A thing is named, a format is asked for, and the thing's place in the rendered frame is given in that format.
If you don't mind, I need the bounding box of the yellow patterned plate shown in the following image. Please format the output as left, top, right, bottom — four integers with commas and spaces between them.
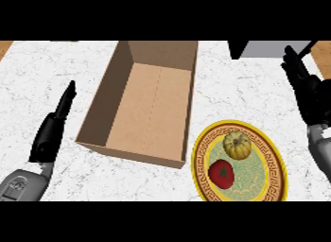
190, 118, 290, 202

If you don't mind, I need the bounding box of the brown cardboard box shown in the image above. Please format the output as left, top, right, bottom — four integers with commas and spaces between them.
73, 41, 199, 170

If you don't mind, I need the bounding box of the red tomato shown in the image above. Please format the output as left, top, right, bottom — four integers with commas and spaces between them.
206, 159, 236, 190

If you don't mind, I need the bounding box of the grey and black appliance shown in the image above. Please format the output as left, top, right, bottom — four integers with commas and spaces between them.
225, 41, 320, 61

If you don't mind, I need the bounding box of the yellow squash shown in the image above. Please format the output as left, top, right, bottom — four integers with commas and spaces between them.
221, 130, 252, 161

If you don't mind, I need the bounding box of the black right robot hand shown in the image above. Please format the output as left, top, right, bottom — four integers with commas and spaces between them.
278, 44, 331, 129

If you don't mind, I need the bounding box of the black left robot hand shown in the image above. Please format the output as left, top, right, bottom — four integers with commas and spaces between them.
27, 79, 77, 164

